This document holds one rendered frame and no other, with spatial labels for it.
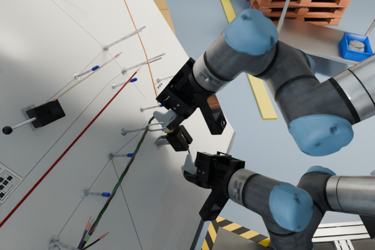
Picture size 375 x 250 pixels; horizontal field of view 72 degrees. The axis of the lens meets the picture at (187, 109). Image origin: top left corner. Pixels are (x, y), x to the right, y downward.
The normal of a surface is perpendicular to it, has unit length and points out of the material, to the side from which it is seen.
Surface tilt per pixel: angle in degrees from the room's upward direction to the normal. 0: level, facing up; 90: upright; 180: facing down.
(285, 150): 0
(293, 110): 65
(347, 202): 75
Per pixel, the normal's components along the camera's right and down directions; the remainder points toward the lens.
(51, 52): 0.77, -0.14
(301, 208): 0.59, 0.09
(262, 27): 0.50, -0.45
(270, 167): 0.04, -0.67
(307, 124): -0.79, -0.29
